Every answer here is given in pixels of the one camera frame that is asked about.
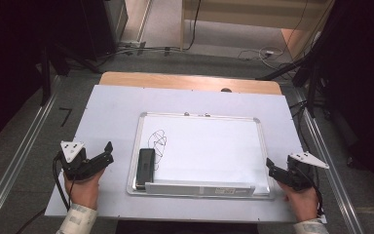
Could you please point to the person's right hand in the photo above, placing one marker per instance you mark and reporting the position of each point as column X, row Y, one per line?
column 302, row 203

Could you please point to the white base board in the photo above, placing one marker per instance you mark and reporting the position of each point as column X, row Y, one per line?
column 110, row 110

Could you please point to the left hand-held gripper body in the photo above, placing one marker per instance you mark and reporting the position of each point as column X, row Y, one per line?
column 73, row 152

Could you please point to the silver-framed whiteboard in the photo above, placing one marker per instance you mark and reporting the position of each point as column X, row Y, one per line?
column 207, row 149

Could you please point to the black metal stand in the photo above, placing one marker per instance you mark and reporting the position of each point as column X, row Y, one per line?
column 311, row 87
column 46, row 78

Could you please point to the metal floor rail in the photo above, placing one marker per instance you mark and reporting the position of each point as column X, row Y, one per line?
column 19, row 162
column 334, row 195

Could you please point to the black cabinet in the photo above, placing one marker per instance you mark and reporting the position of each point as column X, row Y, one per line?
column 100, row 26

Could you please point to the dark curtain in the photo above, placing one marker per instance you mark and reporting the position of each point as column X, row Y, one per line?
column 3, row 65
column 363, row 81

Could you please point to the black whiteboard eraser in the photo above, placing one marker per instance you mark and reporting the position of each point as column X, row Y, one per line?
column 145, row 167

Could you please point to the light wooden furniture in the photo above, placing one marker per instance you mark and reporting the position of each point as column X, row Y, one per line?
column 240, row 14

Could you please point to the person's left hand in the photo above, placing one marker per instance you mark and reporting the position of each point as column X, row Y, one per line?
column 84, row 190

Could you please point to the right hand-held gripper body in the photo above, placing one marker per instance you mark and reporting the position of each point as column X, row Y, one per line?
column 305, row 169

